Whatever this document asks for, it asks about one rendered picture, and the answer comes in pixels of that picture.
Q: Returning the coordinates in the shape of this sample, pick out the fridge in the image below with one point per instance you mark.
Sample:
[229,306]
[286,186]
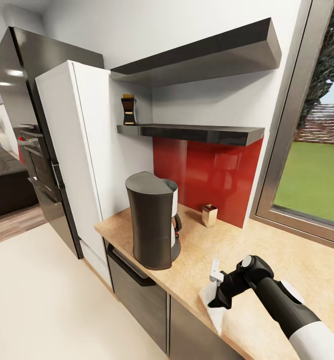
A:
[82,107]

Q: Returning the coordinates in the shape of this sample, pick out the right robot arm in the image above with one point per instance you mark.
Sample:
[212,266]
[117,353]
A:
[309,336]

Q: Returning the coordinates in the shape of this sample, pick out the bottle of coffee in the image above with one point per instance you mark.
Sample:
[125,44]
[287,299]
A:
[129,106]

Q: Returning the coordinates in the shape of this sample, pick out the paper coffee filter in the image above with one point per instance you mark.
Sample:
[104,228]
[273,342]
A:
[207,295]

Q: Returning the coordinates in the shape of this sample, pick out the shelf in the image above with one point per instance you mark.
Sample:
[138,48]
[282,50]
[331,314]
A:
[251,48]
[226,135]

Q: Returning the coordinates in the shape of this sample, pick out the countertop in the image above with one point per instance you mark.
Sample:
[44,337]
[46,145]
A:
[247,327]

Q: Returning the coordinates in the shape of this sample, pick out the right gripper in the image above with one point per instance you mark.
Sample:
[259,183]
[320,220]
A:
[225,292]

